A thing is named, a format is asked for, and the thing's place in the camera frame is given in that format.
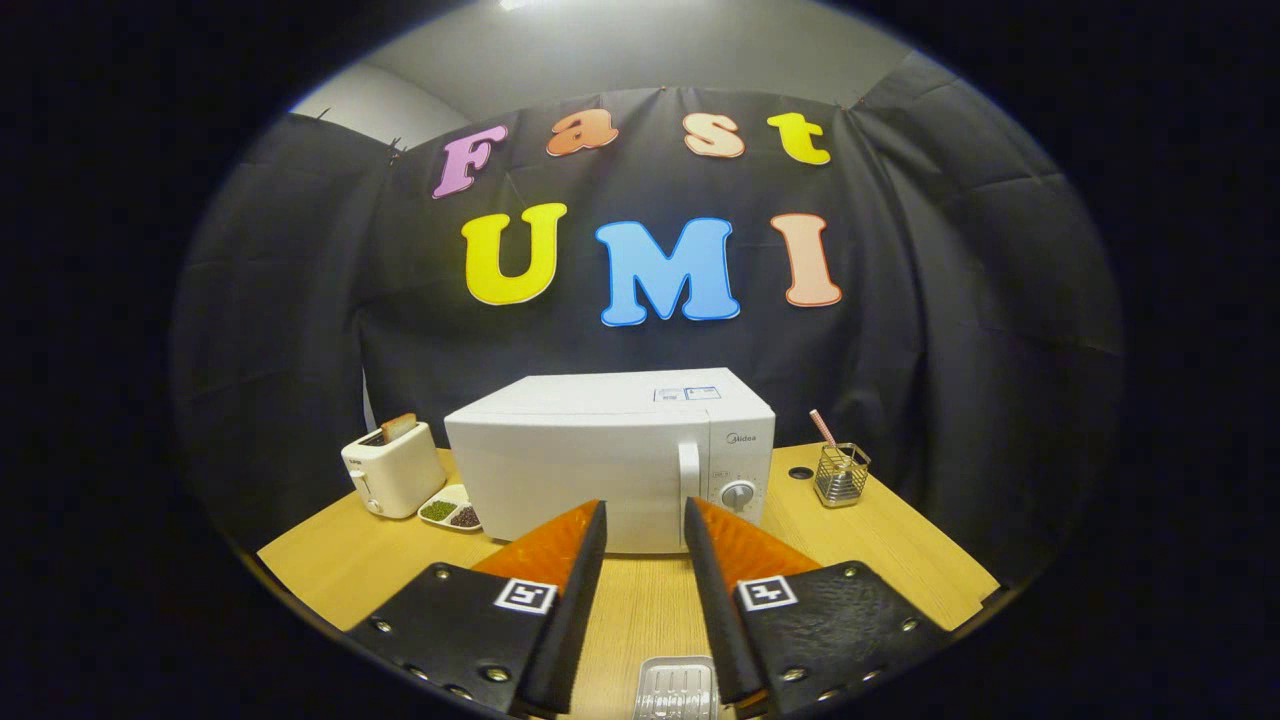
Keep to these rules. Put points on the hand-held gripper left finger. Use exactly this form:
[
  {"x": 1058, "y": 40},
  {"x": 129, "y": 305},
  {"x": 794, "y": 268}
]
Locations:
[{"x": 565, "y": 620}]

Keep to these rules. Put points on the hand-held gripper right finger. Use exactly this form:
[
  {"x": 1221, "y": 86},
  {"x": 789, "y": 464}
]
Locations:
[{"x": 720, "y": 620}]

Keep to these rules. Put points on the white microwave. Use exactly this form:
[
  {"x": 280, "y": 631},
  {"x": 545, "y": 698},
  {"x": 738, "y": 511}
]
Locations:
[{"x": 580, "y": 470}]

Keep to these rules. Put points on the small foil food tray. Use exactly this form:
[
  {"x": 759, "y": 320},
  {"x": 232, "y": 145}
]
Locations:
[{"x": 675, "y": 690}]

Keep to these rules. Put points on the divided white snack plate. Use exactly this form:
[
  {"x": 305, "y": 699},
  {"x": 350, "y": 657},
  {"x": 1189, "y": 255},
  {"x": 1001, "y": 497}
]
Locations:
[{"x": 450, "y": 510}]

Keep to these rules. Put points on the pink striped straw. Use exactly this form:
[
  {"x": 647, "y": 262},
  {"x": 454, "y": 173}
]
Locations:
[{"x": 823, "y": 428}]

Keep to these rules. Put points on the white toaster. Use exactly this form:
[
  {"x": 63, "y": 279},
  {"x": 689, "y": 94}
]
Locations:
[{"x": 400, "y": 475}]

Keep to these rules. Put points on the brown toast slice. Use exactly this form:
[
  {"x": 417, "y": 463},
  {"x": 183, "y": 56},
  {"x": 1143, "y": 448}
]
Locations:
[{"x": 398, "y": 427}]

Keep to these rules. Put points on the black backdrop cloth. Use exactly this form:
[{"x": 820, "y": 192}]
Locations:
[{"x": 300, "y": 300}]

